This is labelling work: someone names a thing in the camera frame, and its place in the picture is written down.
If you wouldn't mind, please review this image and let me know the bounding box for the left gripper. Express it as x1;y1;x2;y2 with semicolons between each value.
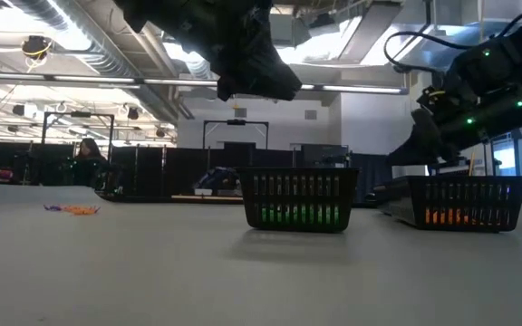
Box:
115;0;304;102

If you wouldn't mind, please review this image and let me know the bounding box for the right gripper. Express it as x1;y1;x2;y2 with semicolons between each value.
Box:
387;34;522;167

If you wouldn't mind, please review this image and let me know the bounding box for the orange plastic spider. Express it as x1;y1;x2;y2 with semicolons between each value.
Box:
446;210;476;226
61;205;102;216
423;208;446;226

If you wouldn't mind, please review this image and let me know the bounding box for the dark grey cabinet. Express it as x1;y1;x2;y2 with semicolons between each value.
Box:
300;143;351;169

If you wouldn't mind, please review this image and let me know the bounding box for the long ceiling light bar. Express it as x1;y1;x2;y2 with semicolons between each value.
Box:
0;70;410;96

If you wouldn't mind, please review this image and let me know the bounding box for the person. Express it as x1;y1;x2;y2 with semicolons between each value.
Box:
71;138;111;189

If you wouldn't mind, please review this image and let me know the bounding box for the grey table mat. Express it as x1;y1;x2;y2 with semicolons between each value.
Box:
0;180;522;326

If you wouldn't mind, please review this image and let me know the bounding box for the black gantry frame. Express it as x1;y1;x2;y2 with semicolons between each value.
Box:
38;111;116;150
201;118;270;153

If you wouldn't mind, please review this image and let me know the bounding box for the black sleeved gripper cable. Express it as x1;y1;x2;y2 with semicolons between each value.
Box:
382;8;522;77

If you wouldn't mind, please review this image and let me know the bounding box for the corrugated silver air duct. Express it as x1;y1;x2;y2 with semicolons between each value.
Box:
9;0;140;78

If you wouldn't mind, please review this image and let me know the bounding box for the black ceiling cable reel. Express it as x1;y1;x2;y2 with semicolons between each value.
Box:
20;34;53;60

